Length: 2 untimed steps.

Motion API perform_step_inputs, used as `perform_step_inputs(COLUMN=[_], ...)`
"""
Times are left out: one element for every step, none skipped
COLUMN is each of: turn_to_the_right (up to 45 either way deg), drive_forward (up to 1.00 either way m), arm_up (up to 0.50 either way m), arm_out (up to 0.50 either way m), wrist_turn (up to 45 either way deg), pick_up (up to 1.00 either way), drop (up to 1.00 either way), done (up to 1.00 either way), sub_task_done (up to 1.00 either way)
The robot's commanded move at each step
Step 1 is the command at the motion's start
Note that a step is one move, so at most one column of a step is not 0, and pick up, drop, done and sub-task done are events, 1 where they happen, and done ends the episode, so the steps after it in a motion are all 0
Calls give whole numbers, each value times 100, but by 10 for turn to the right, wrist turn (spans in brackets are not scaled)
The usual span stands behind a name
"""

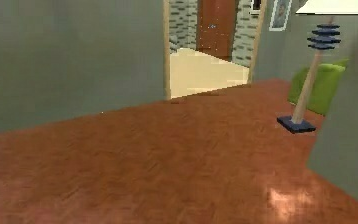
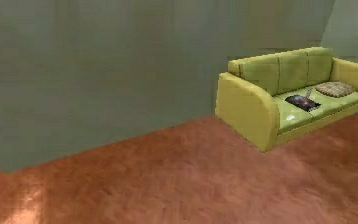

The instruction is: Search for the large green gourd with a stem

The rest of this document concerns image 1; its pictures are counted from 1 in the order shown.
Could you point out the green sofa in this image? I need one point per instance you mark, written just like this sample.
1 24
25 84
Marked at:
323 86

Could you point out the framed wall picture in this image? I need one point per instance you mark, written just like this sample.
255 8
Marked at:
280 13

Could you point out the brown wooden room door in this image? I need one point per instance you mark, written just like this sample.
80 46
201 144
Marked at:
216 26

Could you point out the floor lamp with blue base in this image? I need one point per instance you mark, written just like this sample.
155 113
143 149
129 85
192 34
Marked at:
305 90

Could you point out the white framed window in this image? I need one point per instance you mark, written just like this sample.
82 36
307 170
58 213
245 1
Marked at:
255 4

